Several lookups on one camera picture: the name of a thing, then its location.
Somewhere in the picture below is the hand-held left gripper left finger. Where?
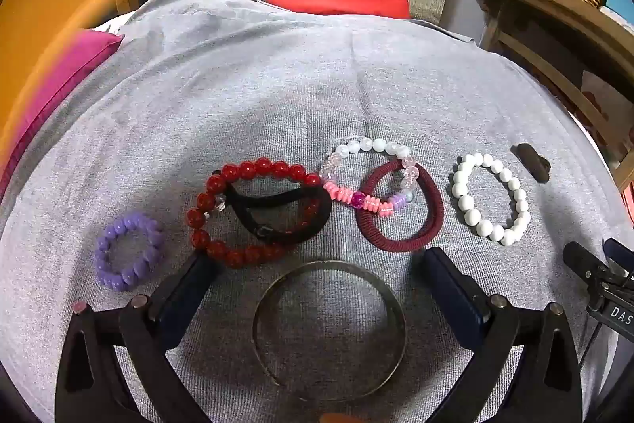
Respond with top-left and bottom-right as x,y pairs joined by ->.
55,252 -> 223,423

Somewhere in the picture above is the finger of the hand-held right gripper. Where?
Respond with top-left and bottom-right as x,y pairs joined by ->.
563,241 -> 606,284
603,238 -> 634,268

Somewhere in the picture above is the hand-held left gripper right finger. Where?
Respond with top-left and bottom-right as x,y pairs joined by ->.
423,247 -> 585,423

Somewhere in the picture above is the maroon hair tie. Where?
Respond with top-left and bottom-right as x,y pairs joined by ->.
357,159 -> 445,250

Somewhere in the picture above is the black hair tie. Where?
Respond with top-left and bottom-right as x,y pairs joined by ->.
218,182 -> 332,241

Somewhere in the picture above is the red bead bracelet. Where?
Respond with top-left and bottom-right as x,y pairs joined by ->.
187,159 -> 328,269

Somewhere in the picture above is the white and pink bead bracelet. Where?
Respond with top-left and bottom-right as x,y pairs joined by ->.
319,137 -> 422,218

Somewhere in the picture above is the dark brown hair clip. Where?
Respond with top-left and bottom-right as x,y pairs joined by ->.
515,144 -> 552,182

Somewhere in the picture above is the metal bangle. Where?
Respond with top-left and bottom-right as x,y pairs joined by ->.
252,260 -> 408,403

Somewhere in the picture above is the grey blanket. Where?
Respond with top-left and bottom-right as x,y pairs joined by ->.
0,0 -> 630,423

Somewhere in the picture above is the pink cushion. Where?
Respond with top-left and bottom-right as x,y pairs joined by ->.
0,31 -> 126,201

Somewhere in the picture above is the teal box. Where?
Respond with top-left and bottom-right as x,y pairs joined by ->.
603,0 -> 634,28

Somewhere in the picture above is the wooden shelf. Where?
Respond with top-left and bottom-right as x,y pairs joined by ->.
460,0 -> 634,186

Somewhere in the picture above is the white bed sheet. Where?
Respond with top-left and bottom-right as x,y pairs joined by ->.
92,9 -> 142,37

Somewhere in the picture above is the black cable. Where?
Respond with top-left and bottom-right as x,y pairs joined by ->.
579,323 -> 602,365

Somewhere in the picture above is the purple bead bracelet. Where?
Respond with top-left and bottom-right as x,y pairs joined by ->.
95,212 -> 166,291

